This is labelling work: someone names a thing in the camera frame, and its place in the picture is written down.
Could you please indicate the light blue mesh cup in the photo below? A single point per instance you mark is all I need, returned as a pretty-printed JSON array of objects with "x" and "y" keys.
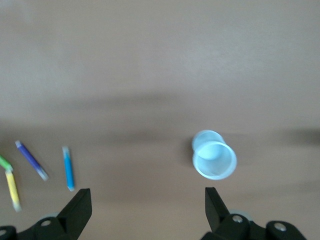
[{"x": 213, "y": 155}]

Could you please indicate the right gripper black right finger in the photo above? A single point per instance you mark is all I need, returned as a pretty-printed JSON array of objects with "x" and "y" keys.
[{"x": 220, "y": 220}]

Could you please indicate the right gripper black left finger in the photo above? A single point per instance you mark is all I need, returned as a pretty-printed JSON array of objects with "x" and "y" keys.
[{"x": 72, "y": 215}]

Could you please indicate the blue marker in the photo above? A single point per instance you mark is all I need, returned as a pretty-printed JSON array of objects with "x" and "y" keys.
[{"x": 68, "y": 170}]

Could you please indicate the yellow marker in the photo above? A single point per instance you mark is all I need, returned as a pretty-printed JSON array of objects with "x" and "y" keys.
[{"x": 12, "y": 190}]

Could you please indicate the purple marker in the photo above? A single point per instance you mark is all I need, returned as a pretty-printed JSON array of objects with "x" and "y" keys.
[{"x": 30, "y": 157}]

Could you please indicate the green marker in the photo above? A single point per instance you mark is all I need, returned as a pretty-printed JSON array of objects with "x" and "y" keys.
[{"x": 4, "y": 162}]

